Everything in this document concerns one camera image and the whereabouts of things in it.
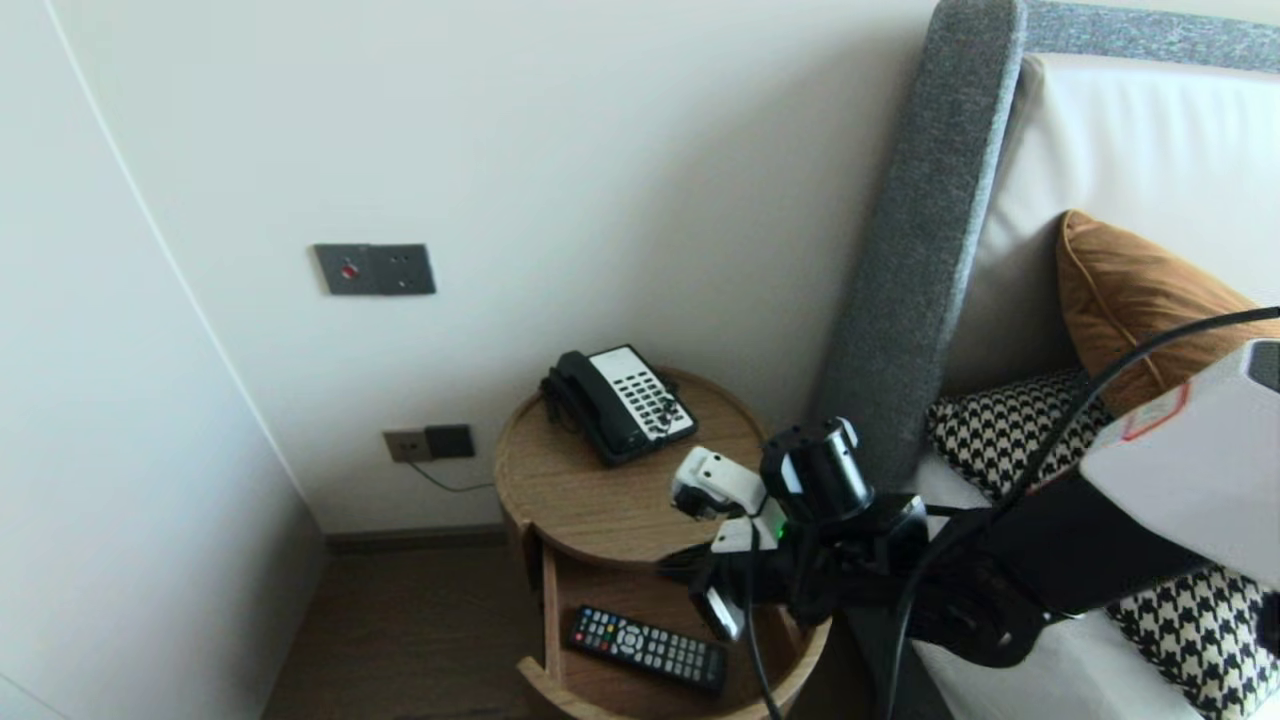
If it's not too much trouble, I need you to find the round wooden bedside table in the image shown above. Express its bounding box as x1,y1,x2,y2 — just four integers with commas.
515,545,833,720

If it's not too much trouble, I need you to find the black remote control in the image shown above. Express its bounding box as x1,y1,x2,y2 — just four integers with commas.
568,605,729,698

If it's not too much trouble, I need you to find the round wooden side table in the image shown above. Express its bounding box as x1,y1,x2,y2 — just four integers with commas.
493,368,776,601

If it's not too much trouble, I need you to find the black and white desk telephone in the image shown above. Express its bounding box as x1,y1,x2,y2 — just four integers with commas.
540,344,699,468

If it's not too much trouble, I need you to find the black telephone handset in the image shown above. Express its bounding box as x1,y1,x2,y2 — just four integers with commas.
548,350,651,463

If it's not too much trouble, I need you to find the black white houndstooth cushion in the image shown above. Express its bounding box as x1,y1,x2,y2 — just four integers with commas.
925,368,1280,720

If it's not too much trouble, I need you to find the brown wooden baseboard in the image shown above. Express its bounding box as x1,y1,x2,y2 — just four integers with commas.
325,522,506,556

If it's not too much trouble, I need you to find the grey upholstered headboard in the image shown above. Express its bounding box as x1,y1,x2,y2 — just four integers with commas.
800,0,1280,720

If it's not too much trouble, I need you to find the white bed sheet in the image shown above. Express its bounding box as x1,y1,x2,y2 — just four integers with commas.
905,455,1216,720

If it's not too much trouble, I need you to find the orange velvet cushion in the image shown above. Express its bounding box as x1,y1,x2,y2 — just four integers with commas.
1057,208,1263,416

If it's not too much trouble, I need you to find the white padded headboard cushion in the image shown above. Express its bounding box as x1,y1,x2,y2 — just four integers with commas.
940,52,1280,401

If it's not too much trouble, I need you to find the thin black wall wire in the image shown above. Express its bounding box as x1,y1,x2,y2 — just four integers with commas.
405,458,496,494

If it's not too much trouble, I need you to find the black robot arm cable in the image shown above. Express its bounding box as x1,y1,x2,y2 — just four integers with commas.
745,305,1280,720

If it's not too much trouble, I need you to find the dark grey wall switch panel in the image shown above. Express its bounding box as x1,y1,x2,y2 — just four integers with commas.
313,243,437,297

